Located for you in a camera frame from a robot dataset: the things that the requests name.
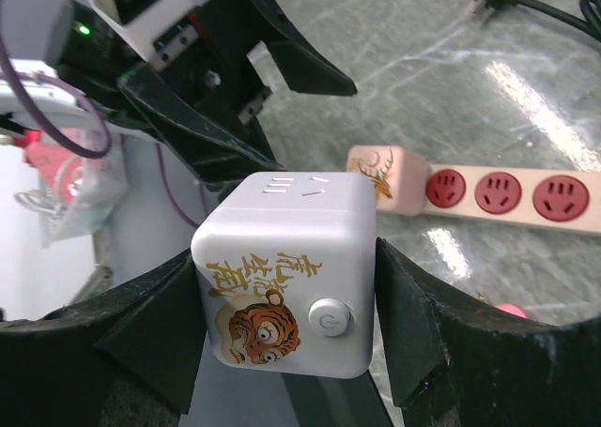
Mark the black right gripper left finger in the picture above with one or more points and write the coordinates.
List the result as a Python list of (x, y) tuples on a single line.
[(127, 357)]

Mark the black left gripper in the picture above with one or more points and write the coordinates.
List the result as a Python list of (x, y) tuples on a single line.
[(203, 105)]

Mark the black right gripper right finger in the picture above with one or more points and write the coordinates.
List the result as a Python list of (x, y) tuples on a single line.
[(454, 360)]

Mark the white cube socket adapter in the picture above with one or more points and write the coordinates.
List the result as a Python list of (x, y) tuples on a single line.
[(286, 269)]

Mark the pink cube socket adapter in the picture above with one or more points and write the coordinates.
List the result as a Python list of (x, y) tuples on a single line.
[(399, 176)]

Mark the beige power strip red sockets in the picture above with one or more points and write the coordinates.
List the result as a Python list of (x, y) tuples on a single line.
[(540, 198)]

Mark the pink flat plug adapter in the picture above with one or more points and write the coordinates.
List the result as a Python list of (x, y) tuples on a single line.
[(513, 310)]

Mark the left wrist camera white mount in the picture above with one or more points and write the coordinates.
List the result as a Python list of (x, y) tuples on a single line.
[(158, 31)]

